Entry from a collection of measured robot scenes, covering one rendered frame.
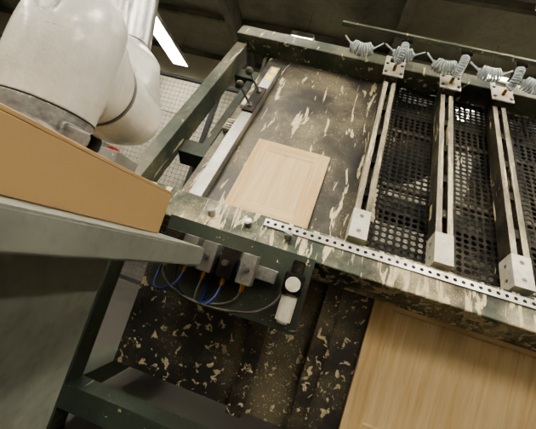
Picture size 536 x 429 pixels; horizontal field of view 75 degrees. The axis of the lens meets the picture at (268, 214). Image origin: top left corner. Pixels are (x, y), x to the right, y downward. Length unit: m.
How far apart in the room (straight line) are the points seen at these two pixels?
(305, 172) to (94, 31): 0.95
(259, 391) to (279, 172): 0.83
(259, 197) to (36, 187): 0.93
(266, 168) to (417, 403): 1.01
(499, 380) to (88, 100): 1.47
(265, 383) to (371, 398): 0.38
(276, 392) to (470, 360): 0.70
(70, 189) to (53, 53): 0.22
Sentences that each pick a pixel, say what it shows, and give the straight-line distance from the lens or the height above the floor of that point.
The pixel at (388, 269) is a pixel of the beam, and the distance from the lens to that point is 1.16.
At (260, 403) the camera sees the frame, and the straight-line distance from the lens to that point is 1.46.
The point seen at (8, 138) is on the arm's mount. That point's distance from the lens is 0.42.
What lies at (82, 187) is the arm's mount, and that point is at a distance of 0.50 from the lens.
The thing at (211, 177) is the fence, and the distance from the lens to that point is 1.32.
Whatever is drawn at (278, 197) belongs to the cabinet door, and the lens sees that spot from 1.28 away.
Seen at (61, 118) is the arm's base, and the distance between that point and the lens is 0.61.
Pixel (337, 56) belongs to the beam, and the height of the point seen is 1.87.
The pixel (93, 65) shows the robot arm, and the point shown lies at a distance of 0.64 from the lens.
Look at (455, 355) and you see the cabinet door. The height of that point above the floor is 0.65.
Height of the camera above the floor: 0.77
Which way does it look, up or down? 7 degrees up
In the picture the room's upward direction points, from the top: 18 degrees clockwise
